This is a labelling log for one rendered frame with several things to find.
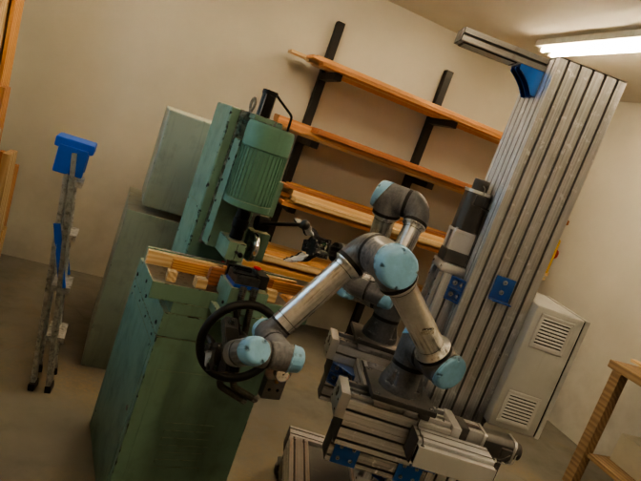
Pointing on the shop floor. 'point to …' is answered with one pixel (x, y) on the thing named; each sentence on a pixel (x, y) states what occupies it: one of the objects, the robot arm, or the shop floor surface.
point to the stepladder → (60, 253)
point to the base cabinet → (163, 408)
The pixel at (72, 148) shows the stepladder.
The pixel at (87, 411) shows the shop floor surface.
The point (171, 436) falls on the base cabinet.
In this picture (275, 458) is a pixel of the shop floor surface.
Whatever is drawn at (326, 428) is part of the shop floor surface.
